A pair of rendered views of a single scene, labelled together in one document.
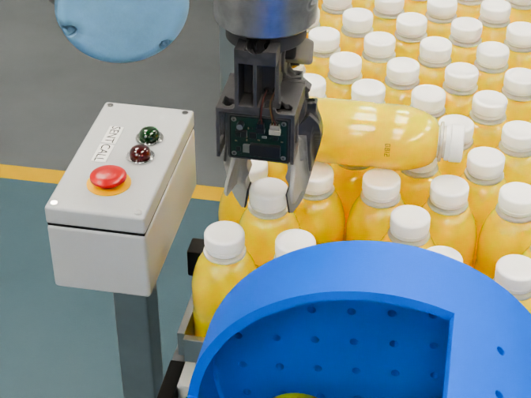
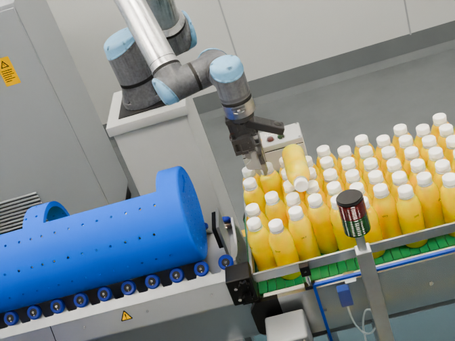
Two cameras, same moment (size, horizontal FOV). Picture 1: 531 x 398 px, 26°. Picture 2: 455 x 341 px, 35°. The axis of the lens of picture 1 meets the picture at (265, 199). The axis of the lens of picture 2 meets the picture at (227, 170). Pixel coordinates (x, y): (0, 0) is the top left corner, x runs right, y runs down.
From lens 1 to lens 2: 2.08 m
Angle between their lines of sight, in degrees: 71
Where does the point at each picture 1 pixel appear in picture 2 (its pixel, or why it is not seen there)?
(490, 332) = (157, 200)
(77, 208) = not seen: hidden behind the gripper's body
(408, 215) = (271, 194)
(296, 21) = (229, 116)
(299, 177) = (256, 164)
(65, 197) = not seen: hidden behind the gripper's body
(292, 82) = (249, 134)
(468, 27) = (414, 164)
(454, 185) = (292, 197)
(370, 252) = (170, 172)
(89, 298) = not seen: outside the picture
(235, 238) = (245, 171)
